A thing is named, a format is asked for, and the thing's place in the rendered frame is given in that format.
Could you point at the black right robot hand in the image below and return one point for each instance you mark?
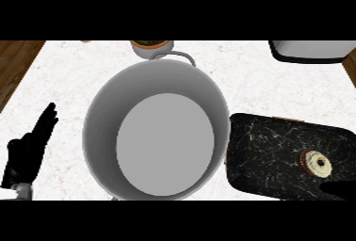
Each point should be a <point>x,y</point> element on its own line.
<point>338,190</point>

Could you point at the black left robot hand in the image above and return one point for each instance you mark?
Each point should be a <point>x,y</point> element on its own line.
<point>28,147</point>

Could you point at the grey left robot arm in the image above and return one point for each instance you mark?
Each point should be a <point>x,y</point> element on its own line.
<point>19,192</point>

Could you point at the cream frosted cupcake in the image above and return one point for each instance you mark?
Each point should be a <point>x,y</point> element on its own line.
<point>317,163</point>

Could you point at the black marble tray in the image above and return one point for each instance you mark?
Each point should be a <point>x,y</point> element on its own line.
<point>273,157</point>

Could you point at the large grey pot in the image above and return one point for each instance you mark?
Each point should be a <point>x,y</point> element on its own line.
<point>156,131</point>

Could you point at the grey plant pot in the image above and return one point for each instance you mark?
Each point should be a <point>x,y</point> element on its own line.
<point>150,47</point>

